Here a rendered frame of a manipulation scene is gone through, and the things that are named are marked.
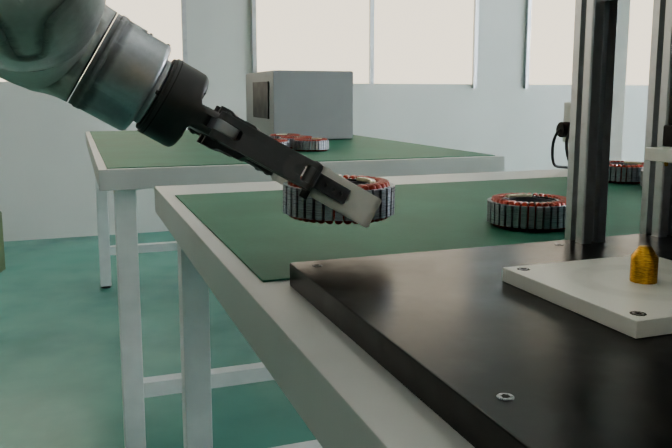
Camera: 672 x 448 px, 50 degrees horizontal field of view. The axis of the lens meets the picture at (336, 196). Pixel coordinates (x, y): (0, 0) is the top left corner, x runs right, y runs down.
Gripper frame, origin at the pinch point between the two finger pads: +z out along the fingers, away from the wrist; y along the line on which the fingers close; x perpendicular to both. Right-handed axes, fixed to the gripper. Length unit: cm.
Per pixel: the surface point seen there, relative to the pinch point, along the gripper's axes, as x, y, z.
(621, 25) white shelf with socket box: -65, 60, 62
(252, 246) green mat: 9.1, 11.8, -1.5
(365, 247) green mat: 3.1, 7.0, 8.8
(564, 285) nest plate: -1.4, -24.0, 10.0
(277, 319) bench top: 11.4, -14.4, -4.9
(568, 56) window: -213, 425, 283
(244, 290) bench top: 11.8, -4.4, -5.1
